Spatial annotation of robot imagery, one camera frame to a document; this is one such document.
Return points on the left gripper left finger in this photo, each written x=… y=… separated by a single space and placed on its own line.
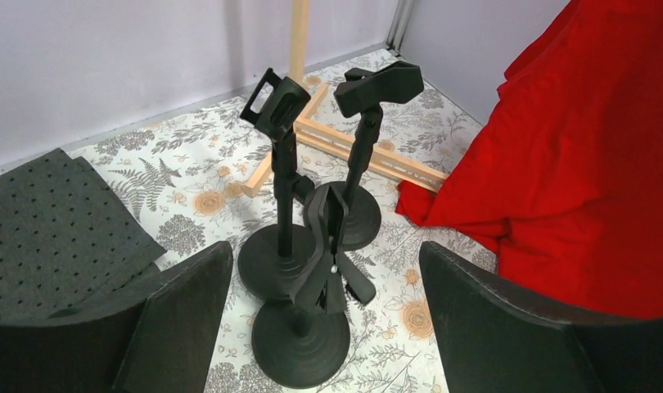
x=154 y=335

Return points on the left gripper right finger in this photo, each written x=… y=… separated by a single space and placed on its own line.
x=497 y=336

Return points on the black mic stand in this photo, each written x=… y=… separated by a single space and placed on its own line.
x=302 y=341
x=362 y=93
x=273 y=257

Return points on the dark grey perforated felt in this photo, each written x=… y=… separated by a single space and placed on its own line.
x=64 y=236

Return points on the red t-shirt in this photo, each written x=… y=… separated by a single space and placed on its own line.
x=565 y=181

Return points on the wooden clothes rack frame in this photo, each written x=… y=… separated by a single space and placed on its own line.
x=329 y=140

